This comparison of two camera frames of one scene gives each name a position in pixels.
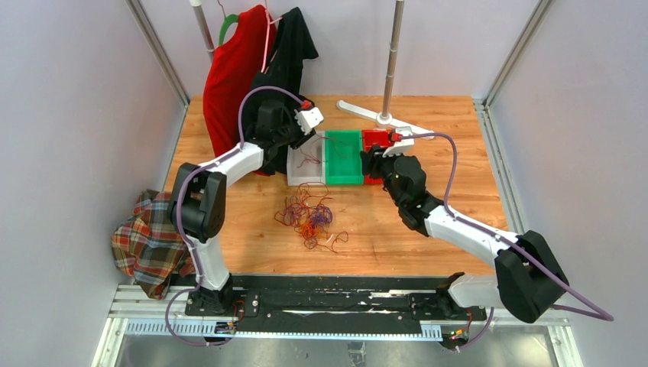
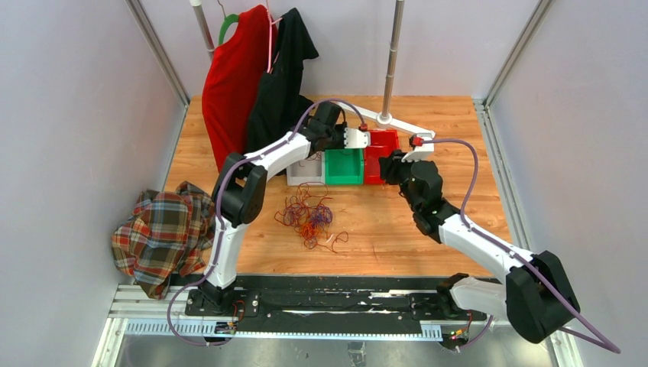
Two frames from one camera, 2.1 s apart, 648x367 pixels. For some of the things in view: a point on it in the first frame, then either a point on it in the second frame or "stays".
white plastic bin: x=306 y=164 stays
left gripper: x=302 y=138 -> x=341 y=128
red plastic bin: x=373 y=138 stays
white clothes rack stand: x=385 y=118 stays
